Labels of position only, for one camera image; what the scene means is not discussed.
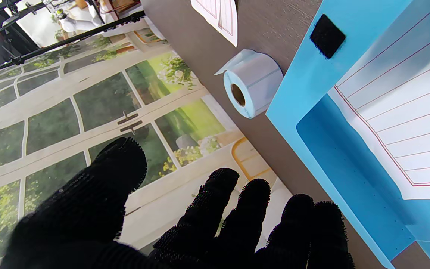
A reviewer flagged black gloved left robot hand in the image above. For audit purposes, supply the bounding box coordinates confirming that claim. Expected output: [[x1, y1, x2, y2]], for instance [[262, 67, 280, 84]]
[[0, 137, 355, 269]]

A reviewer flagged light blue label roll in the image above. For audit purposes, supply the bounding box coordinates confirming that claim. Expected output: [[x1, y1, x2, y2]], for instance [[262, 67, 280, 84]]
[[215, 49, 284, 119]]

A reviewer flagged red lined paper sheet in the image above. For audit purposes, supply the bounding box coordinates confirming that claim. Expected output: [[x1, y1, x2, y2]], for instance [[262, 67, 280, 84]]
[[191, 0, 238, 47], [327, 0, 430, 200]]

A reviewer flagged blue file box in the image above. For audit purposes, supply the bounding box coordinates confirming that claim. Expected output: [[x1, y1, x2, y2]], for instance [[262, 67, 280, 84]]
[[267, 0, 430, 269]]

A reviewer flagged garden window backdrop banner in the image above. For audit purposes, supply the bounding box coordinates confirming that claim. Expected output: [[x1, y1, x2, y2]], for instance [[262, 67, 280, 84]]
[[0, 22, 294, 269]]

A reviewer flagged black backdrop stand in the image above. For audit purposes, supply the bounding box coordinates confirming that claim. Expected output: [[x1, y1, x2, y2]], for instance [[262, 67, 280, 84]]
[[0, 10, 146, 79]]

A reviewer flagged black velcro patch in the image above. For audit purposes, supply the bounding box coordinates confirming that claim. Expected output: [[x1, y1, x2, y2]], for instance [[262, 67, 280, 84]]
[[309, 14, 346, 59]]

